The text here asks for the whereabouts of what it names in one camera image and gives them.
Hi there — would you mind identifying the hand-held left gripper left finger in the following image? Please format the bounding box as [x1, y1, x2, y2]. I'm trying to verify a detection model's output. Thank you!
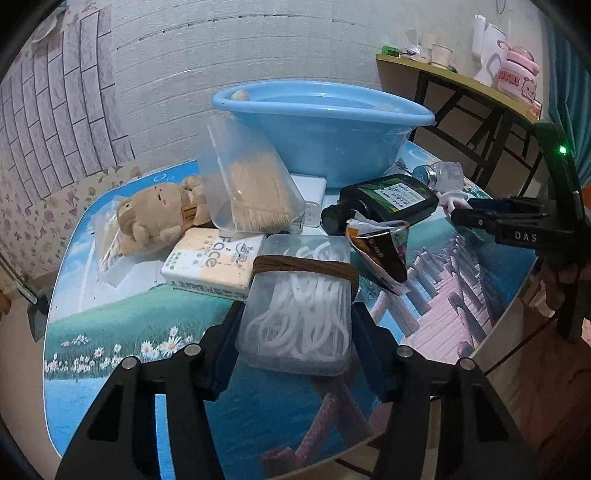
[55, 302, 246, 480]

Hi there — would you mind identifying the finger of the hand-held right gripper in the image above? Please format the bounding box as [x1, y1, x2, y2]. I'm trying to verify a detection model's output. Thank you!
[450, 208, 518, 243]
[467, 196, 546, 219]

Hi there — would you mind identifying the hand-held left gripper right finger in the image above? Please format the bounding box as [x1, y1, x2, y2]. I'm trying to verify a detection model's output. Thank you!
[351, 302, 543, 480]

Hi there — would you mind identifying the small white toy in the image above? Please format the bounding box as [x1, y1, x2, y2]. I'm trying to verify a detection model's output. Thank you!
[438, 188, 474, 213]

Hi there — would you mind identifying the small clear bottle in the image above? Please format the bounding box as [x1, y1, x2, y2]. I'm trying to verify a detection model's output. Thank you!
[412, 161, 465, 190]

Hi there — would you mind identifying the clear floss pick box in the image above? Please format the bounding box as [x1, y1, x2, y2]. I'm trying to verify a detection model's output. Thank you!
[235, 234, 360, 376]

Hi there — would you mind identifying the black shampoo bottle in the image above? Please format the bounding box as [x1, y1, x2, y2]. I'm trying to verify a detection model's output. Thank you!
[321, 175, 439, 236]

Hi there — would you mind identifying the yellow white tissue pack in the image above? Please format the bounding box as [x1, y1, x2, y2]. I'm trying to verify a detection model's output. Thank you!
[161, 226, 267, 303]

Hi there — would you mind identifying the black orange snack wrapper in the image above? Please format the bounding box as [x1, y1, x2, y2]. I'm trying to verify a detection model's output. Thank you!
[346, 219, 411, 296]

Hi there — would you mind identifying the brown hair tie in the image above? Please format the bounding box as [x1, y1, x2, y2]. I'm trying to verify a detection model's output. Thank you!
[253, 255, 361, 296]

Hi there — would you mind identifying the clear plastic bag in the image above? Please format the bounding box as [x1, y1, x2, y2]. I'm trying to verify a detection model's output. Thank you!
[95, 198, 139, 287]

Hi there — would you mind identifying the beige plush bear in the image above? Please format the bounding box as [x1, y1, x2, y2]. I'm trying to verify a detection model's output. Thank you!
[115, 175, 218, 256]

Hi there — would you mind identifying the white charger adapter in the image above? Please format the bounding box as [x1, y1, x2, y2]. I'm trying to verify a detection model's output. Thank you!
[288, 173, 328, 229]

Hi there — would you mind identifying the clear toothpick box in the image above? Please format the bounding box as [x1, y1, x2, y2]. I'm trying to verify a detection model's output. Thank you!
[198, 113, 308, 233]

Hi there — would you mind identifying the blue plastic basin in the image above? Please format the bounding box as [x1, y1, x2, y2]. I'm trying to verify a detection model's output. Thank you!
[212, 82, 435, 189]

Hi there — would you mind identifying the person's right hand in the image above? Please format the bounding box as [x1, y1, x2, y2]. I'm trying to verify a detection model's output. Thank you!
[540, 264, 579, 315]

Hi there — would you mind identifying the blue curtain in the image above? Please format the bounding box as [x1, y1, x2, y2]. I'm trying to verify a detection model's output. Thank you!
[544, 21, 591, 195]

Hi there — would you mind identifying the yellow top folding table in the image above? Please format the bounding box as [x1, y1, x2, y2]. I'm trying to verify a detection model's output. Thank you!
[376, 53, 555, 195]

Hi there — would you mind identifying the pink water bottle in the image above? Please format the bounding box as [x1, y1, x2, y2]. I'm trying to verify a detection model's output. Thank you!
[496, 41, 541, 103]

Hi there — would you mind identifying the white electric kettle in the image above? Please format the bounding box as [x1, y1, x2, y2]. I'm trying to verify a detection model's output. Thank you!
[472, 15, 509, 88]

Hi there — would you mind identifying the metal pole with base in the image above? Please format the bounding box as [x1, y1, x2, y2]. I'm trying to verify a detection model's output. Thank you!
[0, 258, 49, 343]

